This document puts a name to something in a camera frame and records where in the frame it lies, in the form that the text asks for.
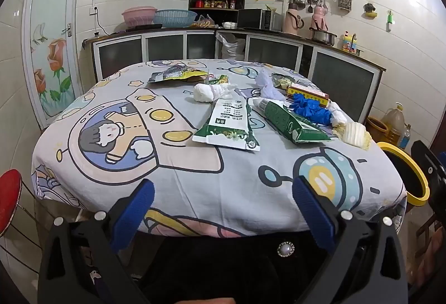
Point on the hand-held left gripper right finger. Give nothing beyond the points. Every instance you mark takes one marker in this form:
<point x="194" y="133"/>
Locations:
<point x="313" y="213"/>

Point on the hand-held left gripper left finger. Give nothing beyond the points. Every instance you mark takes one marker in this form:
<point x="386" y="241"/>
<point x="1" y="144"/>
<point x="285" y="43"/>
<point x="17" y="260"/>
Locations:
<point x="135" y="211"/>

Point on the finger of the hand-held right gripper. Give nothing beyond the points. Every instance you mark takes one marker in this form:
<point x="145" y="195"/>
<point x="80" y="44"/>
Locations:
<point x="427" y="159"/>
<point x="439" y="199"/>

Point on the yellow rimmed trash bin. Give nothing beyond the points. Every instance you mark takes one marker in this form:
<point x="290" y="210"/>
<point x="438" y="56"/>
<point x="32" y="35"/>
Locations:
<point x="390" y="148"/>

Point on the white bubble wrap bundle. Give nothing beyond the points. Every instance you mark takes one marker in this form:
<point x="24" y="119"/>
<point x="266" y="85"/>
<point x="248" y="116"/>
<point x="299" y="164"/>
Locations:
<point x="268" y="88"/>

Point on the clear water bottle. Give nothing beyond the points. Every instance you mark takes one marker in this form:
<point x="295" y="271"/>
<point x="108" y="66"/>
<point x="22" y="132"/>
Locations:
<point x="405" y="138"/>

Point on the large cooking oil jug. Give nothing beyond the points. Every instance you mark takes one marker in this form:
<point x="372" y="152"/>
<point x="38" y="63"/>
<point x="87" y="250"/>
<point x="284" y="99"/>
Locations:
<point x="395" y="123"/>

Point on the brown plastic bucket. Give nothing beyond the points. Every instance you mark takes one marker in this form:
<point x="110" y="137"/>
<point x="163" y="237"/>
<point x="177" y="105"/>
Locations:
<point x="376" y="128"/>

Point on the cartoon printed tablecloth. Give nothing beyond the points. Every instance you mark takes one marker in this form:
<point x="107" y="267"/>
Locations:
<point x="195" y="178"/>

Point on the long green packet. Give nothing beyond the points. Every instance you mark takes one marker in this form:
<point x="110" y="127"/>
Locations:
<point x="289" y="121"/>

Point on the kitchen counter cabinet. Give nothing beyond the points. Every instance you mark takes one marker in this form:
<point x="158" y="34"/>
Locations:
<point x="341" y="81"/>

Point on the yellow and red box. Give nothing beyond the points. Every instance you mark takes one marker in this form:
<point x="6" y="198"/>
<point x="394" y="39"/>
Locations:
<point x="308" y="94"/>

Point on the green and white packet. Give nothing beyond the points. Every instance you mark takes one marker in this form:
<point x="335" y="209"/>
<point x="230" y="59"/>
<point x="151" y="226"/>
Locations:
<point x="228" y="123"/>

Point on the red round stool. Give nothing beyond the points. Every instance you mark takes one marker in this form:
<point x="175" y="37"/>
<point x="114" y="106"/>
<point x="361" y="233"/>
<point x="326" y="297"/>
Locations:
<point x="8" y="199"/>

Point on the crumpled green wrapper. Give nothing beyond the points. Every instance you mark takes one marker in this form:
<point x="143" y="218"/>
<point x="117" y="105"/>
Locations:
<point x="284" y="80"/>

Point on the white crumpled plastic bag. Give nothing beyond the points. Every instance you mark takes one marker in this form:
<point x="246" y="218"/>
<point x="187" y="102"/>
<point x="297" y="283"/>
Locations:
<point x="209" y="93"/>

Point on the yellow dish soap bottle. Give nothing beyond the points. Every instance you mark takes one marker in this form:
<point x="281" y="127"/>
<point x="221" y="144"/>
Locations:
<point x="348" y="42"/>

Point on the green and yellow snack packet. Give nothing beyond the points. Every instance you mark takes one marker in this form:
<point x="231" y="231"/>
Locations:
<point x="177" y="73"/>

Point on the small green wrapper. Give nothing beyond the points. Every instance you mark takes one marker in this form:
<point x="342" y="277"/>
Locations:
<point x="218" y="79"/>

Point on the steel cooking pot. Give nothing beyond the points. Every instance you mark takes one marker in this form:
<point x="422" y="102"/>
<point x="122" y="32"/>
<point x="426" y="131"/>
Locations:
<point x="324" y="37"/>

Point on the pink thermos jug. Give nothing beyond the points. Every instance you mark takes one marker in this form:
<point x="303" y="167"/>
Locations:
<point x="292" y="20"/>
<point x="319" y="18"/>

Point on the metal chopstick holder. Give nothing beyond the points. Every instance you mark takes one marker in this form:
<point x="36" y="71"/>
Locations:
<point x="344" y="1"/>

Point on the white sack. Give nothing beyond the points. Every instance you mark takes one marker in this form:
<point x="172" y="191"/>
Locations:
<point x="231" y="48"/>

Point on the flower printed glass door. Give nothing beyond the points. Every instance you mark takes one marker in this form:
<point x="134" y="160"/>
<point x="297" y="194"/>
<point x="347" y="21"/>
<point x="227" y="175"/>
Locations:
<point x="52" y="46"/>

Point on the pink plastic basin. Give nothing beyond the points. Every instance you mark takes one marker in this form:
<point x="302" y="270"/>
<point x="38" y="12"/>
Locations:
<point x="139" y="15"/>

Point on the blue plastic basket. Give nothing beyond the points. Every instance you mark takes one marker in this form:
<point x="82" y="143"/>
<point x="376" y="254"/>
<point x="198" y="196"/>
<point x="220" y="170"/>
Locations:
<point x="174" y="17"/>

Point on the plastic bag of food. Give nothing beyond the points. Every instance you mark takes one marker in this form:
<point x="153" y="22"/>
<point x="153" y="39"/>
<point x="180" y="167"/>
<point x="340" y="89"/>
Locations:
<point x="204" y="22"/>

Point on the black microwave oven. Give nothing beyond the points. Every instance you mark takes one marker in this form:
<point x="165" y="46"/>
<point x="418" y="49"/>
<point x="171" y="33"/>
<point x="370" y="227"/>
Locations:
<point x="256" y="19"/>

